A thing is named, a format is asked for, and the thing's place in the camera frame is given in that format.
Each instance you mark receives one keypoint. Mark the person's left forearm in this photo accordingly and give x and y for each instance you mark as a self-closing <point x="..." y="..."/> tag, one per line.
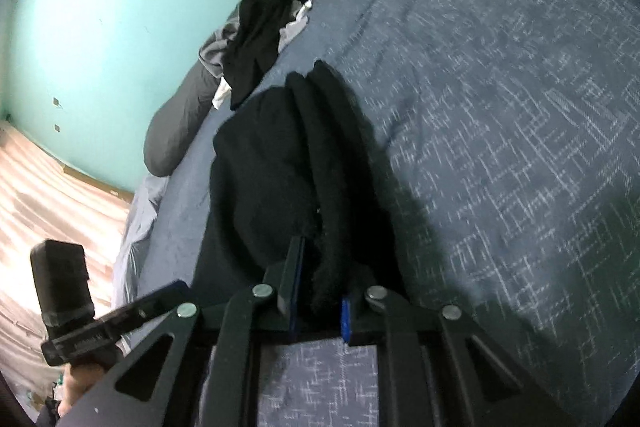
<point x="50" y="414"/>

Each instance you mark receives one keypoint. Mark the black sweater with white trim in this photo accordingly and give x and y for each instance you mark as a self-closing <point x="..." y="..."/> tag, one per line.
<point x="280" y="167"/>

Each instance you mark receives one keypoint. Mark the pink curtain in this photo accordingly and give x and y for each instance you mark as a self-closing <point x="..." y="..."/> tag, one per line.
<point x="50" y="207"/>

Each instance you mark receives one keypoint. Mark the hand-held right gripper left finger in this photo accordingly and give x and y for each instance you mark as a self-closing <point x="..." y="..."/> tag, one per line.
<point x="295" y="287"/>

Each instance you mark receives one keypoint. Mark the light grey duvet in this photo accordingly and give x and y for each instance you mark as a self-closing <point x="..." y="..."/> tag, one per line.
<point x="137" y="232"/>

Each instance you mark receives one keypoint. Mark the wooden window frame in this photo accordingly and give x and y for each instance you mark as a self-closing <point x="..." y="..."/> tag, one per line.
<point x="100" y="184"/>

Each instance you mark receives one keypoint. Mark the grey garment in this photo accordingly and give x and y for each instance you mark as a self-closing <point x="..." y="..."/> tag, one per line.
<point x="215" y="52"/>

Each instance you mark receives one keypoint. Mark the bed with blue patterned sheet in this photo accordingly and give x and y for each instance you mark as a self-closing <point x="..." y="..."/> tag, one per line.
<point x="500" y="107"/>

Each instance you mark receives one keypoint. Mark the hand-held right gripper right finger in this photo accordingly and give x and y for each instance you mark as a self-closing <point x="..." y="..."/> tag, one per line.
<point x="346" y="317"/>

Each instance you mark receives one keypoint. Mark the person's left hand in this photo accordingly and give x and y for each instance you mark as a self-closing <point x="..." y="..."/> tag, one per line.
<point x="80" y="387"/>

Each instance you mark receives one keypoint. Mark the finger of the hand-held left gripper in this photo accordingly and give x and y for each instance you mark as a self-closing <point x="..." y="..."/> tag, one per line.
<point x="150" y="302"/>

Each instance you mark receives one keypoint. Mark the black pants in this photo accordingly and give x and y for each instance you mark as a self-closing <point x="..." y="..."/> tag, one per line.
<point x="260" y="27"/>

